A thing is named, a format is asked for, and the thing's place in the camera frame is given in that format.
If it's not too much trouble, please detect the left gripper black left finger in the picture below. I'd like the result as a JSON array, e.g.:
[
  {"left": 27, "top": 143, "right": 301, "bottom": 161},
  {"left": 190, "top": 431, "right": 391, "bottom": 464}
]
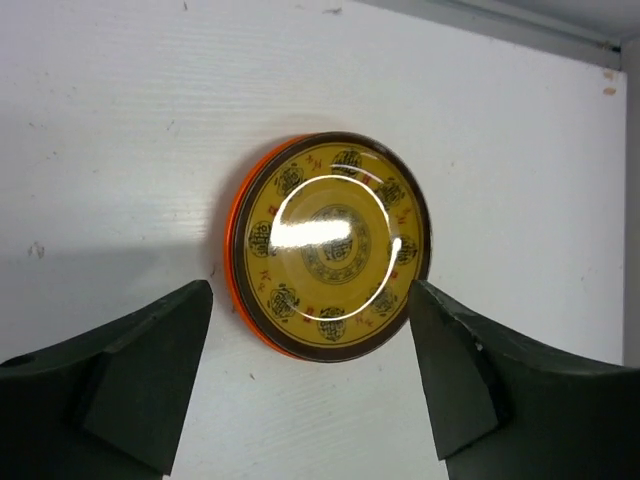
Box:
[{"left": 1, "top": 280, "right": 213, "bottom": 479}]

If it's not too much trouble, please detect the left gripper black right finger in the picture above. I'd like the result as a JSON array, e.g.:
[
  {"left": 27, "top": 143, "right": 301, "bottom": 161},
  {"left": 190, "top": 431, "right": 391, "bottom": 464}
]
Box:
[{"left": 409, "top": 281, "right": 639, "bottom": 479}]

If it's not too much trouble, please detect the orange plastic plate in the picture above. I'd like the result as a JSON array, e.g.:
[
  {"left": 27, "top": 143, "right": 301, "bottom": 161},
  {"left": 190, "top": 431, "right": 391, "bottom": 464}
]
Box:
[{"left": 225, "top": 133, "right": 321, "bottom": 357}]

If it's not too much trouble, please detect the yellow patterned plate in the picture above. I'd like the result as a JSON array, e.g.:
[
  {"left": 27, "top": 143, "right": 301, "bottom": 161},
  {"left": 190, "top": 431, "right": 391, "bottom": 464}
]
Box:
[{"left": 224, "top": 131, "right": 432, "bottom": 363}]

